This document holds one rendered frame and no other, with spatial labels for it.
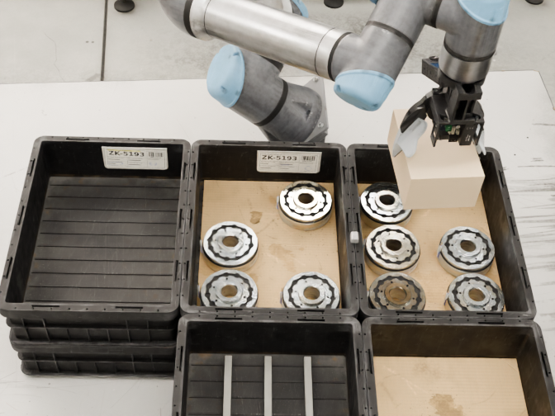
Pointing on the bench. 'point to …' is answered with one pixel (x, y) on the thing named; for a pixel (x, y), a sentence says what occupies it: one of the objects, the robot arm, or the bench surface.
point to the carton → (435, 171)
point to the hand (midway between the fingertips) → (434, 151)
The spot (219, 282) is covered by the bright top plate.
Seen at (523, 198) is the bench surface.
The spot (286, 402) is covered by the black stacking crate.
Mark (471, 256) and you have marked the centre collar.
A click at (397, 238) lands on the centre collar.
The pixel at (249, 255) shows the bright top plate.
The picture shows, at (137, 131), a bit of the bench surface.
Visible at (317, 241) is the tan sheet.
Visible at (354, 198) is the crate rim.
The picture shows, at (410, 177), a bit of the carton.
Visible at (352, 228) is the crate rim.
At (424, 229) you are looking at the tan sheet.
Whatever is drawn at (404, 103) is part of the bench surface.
